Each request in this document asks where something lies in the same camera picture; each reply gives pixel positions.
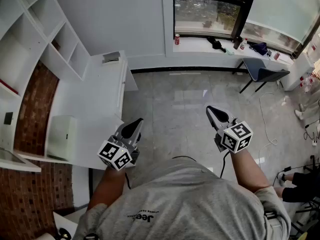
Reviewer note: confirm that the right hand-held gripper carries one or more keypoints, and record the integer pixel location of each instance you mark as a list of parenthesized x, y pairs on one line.
[(237, 136)]

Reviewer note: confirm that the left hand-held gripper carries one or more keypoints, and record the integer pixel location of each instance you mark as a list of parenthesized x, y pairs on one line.
[(112, 154)]

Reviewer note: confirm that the dark object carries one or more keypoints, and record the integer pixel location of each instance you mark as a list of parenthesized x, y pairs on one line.
[(110, 59)]

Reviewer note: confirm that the person's left forearm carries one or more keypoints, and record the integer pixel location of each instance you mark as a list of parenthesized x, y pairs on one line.
[(107, 186)]

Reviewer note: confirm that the person's right forearm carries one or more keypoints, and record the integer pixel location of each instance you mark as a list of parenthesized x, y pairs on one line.
[(247, 169)]

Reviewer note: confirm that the white desk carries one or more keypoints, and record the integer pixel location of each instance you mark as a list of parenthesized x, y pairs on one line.
[(95, 96)]

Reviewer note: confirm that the blue chair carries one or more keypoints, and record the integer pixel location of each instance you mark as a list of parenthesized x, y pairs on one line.
[(265, 71)]

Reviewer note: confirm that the green cloth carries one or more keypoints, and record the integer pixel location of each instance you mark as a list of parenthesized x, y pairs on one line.
[(230, 51)]

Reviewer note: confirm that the white box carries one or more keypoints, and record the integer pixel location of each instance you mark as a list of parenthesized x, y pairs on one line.
[(61, 136)]

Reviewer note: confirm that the black pouch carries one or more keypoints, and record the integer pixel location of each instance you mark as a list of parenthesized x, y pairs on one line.
[(215, 44)]

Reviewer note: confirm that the white bottle with red cap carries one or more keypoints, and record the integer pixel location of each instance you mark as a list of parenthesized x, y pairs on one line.
[(243, 44)]

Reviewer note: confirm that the purple bag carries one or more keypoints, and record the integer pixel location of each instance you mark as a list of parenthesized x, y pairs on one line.
[(259, 47)]

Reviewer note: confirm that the pink cup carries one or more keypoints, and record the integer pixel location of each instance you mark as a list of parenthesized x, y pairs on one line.
[(277, 55)]

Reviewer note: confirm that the grey T-shirt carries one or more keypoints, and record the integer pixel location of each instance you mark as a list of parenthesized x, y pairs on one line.
[(187, 199)]

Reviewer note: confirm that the red soda can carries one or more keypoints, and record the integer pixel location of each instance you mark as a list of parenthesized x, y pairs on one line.
[(177, 39)]

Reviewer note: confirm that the white cabinet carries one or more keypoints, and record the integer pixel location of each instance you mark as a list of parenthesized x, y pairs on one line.
[(297, 71)]

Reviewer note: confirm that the black-framed window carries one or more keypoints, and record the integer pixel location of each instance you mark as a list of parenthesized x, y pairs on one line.
[(205, 11)]

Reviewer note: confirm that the white shelf unit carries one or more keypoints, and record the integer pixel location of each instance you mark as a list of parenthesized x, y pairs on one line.
[(30, 34)]

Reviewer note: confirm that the black wall switch plate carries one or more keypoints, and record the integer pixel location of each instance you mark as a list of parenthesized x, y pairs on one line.
[(8, 118)]

